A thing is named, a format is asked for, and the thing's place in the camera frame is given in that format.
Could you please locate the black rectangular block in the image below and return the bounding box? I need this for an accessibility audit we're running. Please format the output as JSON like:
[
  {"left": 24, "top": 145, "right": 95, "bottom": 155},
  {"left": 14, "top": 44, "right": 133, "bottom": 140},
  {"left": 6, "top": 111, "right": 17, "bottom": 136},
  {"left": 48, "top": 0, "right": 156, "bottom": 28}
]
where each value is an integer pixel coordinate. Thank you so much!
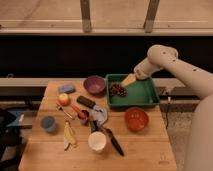
[{"left": 77, "top": 96, "right": 96, "bottom": 108}]

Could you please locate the dark chair with blue item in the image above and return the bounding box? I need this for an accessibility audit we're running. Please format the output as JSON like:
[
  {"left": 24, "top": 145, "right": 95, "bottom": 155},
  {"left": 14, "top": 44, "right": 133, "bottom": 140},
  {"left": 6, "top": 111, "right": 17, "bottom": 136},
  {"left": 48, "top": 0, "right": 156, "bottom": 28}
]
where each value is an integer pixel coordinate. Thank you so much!
[{"left": 0, "top": 108, "right": 22, "bottom": 171}]

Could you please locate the purple bowl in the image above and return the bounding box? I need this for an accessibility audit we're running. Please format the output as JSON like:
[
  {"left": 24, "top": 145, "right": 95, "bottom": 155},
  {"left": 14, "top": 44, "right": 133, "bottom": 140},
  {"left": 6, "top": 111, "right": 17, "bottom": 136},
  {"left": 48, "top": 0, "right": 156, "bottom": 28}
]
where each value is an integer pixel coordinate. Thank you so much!
[{"left": 83, "top": 75, "right": 106, "bottom": 95}]

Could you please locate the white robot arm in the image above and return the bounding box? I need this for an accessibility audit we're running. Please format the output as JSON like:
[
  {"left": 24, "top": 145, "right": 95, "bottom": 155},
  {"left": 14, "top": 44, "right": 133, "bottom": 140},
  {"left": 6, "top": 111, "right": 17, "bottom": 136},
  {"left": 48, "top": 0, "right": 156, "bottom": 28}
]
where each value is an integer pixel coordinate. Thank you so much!
[{"left": 122, "top": 44, "right": 213, "bottom": 171}]

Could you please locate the left metal window post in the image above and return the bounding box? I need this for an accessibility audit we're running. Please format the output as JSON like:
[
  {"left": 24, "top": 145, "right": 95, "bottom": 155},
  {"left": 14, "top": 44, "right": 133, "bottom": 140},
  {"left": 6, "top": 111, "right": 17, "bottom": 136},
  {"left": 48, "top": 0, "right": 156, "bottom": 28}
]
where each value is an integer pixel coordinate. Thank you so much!
[{"left": 80, "top": 0, "right": 92, "bottom": 33}]

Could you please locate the blue plastic cup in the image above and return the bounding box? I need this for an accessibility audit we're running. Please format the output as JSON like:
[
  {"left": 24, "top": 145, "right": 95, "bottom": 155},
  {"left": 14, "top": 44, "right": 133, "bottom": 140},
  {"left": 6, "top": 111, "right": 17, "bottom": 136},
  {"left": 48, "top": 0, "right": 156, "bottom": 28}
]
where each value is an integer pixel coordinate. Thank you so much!
[{"left": 40, "top": 116, "right": 56, "bottom": 133}]

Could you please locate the orange red bowl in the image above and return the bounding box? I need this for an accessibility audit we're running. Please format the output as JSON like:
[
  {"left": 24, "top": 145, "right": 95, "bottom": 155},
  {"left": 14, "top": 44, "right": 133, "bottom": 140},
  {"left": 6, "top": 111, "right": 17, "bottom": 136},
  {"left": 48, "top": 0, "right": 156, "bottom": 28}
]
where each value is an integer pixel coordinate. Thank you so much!
[{"left": 124, "top": 107, "right": 149, "bottom": 132}]

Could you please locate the white paper cup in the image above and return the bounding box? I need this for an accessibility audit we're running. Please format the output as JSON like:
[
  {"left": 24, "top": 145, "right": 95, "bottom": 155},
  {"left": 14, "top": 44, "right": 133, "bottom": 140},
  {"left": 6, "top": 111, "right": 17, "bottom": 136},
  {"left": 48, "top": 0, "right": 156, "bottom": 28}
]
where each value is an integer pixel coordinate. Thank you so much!
[{"left": 88, "top": 131, "right": 107, "bottom": 153}]

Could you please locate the right metal window post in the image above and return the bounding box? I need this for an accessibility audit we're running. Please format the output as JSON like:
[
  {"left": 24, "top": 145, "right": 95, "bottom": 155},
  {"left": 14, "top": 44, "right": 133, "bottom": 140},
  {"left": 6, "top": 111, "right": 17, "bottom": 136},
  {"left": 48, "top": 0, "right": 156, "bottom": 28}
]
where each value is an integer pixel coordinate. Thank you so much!
[{"left": 143, "top": 0, "right": 160, "bottom": 33}]

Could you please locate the black handled knife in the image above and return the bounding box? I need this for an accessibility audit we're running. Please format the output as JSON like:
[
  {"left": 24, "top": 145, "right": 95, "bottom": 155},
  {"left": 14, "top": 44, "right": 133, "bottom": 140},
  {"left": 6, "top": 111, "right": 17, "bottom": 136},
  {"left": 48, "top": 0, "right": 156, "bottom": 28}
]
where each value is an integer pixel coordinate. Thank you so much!
[{"left": 101, "top": 127, "right": 125, "bottom": 157}]

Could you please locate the blue sponge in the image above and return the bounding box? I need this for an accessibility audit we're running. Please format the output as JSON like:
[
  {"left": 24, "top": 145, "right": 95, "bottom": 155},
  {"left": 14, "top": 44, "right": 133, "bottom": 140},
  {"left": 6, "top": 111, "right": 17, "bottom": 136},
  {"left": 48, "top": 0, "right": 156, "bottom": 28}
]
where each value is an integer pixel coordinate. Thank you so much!
[{"left": 58, "top": 85, "right": 75, "bottom": 93}]

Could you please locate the yellow banana peel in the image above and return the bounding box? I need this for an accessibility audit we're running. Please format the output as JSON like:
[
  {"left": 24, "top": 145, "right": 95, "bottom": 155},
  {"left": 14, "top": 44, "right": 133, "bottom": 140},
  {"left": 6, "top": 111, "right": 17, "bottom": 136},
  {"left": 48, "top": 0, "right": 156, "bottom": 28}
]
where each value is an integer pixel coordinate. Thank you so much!
[{"left": 64, "top": 121, "right": 77, "bottom": 151}]

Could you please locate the metal fork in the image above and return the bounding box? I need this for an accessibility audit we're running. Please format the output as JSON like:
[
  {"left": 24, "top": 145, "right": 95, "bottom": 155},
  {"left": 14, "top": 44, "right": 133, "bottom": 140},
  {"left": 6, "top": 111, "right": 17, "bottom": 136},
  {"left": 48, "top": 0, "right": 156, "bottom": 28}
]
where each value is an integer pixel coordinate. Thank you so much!
[{"left": 56, "top": 104, "right": 75, "bottom": 120}]

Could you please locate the dark red grape bunch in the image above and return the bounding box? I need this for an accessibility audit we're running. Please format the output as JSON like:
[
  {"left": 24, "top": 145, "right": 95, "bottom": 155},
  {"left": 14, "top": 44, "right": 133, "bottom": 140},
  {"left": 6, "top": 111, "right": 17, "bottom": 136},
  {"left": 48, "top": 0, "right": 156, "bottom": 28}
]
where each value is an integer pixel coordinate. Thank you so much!
[{"left": 109, "top": 83, "right": 127, "bottom": 97}]

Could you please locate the metal window post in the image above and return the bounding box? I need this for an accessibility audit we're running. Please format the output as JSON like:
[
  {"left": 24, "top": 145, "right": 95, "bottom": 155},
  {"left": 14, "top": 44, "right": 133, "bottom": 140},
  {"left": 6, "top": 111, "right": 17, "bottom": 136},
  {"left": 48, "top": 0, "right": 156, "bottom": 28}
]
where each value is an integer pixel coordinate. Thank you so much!
[
  {"left": 80, "top": 0, "right": 92, "bottom": 33},
  {"left": 143, "top": 0, "right": 160, "bottom": 33}
]

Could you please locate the red yellow apple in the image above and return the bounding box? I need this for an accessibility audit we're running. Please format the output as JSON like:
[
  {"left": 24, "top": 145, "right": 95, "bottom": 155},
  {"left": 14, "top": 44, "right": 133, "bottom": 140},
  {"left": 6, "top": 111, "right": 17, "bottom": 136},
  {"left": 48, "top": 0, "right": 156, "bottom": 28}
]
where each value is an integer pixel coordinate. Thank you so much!
[{"left": 58, "top": 93, "right": 71, "bottom": 106}]

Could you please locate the green plastic tray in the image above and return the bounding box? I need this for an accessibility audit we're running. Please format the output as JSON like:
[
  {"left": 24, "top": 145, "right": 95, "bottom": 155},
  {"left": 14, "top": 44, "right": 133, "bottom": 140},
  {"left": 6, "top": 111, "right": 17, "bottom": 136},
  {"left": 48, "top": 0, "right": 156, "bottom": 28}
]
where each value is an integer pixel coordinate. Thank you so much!
[{"left": 105, "top": 74, "right": 160, "bottom": 109}]

